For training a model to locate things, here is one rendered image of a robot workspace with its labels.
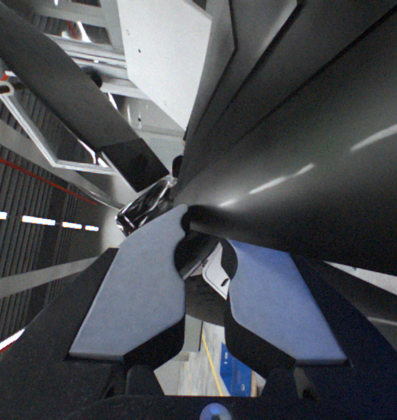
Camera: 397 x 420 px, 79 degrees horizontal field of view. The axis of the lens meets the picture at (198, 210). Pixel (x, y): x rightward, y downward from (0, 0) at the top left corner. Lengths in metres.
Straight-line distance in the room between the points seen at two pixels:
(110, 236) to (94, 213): 1.38
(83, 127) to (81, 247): 12.75
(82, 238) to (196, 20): 12.72
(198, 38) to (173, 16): 0.06
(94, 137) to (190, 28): 0.26
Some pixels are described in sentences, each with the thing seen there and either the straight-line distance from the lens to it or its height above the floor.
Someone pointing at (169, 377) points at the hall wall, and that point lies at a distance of 13.86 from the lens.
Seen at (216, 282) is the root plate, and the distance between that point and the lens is 0.31.
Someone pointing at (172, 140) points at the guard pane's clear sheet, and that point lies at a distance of 1.35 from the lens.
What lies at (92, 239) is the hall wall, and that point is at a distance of 12.88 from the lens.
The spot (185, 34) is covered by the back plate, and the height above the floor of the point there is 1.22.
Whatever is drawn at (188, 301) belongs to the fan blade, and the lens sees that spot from 0.52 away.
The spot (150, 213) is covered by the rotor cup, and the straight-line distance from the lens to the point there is 0.27.
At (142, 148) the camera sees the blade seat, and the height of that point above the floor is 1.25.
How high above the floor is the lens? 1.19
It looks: 5 degrees down
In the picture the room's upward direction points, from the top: 82 degrees counter-clockwise
